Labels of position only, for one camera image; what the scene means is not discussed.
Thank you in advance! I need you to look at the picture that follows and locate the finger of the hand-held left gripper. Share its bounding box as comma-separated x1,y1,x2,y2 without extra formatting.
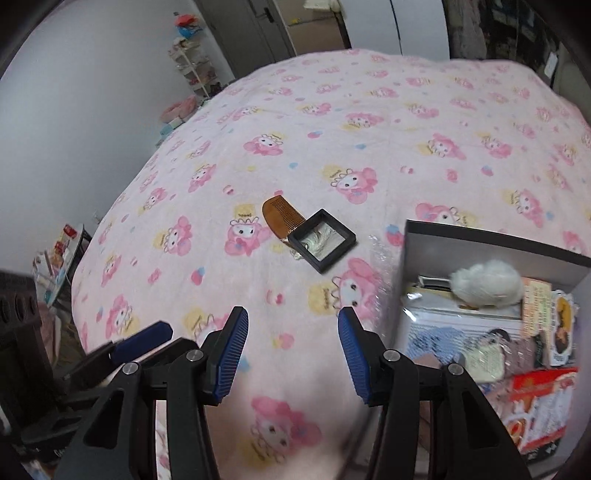
62,321,174,385

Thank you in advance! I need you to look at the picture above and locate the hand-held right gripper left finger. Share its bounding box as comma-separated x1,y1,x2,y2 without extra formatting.
54,305,250,480

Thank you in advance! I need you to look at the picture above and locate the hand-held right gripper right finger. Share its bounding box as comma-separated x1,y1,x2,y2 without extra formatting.
337,306,536,480

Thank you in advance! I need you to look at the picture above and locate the black cardboard box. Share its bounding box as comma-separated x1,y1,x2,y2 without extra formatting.
397,219,591,480

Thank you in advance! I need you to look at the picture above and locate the beige green ticket card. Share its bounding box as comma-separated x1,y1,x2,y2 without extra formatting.
522,277,553,343

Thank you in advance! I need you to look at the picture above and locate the yellow figure sticker card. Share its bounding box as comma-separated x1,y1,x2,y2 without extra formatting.
549,289,581,368

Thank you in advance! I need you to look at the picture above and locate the small side table with items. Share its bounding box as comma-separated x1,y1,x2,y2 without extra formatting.
31,223,93,308

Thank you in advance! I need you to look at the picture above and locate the clear bubble wrap bag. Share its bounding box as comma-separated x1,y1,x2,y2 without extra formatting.
368,231,408,317

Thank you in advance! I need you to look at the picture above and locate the blue white patterned packet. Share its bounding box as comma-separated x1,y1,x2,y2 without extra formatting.
401,302,523,370

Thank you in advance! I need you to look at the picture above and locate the black framed display case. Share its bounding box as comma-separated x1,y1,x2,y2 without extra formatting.
287,209,358,275

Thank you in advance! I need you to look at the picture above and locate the wooden comb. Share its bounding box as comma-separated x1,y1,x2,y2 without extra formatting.
262,195,306,241

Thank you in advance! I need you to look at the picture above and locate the white fluffy ball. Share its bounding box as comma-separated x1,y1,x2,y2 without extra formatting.
450,259,525,309

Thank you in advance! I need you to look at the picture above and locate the pink glitter card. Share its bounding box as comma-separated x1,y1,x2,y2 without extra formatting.
505,333,546,376

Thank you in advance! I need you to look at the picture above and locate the red white snack packet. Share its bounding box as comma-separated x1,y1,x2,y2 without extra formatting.
502,367,579,457

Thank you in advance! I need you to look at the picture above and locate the pink printed blanket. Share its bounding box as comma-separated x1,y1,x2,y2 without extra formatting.
69,48,591,480

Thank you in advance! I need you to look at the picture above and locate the pink round cushion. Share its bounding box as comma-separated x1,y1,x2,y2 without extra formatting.
160,96,200,124

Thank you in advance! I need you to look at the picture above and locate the white shelf rack with toys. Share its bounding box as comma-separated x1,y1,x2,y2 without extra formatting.
167,13,234,100

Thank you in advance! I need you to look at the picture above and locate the grey door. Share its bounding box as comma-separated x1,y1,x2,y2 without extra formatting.
196,0,296,84

